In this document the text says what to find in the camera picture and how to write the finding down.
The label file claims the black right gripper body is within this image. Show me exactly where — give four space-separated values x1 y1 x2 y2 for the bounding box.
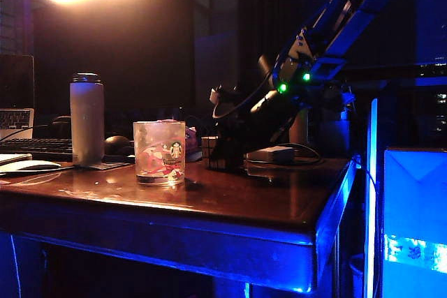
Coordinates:
213 84 303 156

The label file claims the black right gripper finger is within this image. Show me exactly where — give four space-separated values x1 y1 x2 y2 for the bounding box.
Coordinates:
208 135 247 173

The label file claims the Starbucks printed glass cup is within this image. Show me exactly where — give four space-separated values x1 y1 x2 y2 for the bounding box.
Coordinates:
133 120 186 187

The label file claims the dark blue flat pouch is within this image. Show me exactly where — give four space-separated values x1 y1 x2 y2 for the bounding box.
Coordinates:
185 149 204 164

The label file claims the pink snack package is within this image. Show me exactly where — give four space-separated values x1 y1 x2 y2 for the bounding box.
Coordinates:
184 126 200 154

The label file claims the white power adapter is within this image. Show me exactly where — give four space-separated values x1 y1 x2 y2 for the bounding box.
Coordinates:
247 145 295 165

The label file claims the bronze thermos bottle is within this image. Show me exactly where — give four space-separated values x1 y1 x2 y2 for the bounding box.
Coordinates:
288 108 309 146

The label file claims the dark jug with tag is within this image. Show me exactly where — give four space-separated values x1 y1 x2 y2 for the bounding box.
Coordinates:
307 80 356 154

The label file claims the dark rounded computer mouse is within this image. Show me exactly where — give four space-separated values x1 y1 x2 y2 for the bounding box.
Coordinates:
104 135 132 156

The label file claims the flat coaster card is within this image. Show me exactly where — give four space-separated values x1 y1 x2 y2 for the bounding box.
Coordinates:
73 161 131 172

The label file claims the white vertical panel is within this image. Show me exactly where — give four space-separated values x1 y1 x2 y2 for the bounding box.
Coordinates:
364 98 379 298

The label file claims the white thermos bottle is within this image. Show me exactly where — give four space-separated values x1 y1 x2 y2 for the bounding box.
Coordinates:
69 73 105 167

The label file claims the dark monitor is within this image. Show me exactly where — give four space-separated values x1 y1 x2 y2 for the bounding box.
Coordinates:
335 63 447 83

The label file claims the round waste bin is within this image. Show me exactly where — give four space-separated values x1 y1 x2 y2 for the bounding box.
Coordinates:
349 253 366 298

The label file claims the white cardboard box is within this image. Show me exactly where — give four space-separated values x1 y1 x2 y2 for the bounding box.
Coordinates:
382 148 447 298

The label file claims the black keyboard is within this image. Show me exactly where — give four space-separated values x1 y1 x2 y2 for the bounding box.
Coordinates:
0 137 74 163

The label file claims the white flat mouse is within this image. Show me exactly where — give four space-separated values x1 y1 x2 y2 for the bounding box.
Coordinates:
0 161 64 176

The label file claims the white notebook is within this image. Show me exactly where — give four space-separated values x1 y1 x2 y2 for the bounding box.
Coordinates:
0 153 34 167

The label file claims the silver laptop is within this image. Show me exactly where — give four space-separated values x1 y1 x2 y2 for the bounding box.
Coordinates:
0 54 36 141

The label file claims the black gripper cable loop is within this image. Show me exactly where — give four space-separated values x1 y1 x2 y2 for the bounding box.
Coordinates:
209 74 280 120

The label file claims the black adapter cable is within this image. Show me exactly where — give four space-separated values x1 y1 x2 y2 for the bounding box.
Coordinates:
246 142 324 167

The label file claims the black hanging cable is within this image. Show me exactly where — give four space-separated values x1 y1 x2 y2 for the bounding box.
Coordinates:
351 154 382 298

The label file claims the black laptop cable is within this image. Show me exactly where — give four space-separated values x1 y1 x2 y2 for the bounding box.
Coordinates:
0 124 73 144

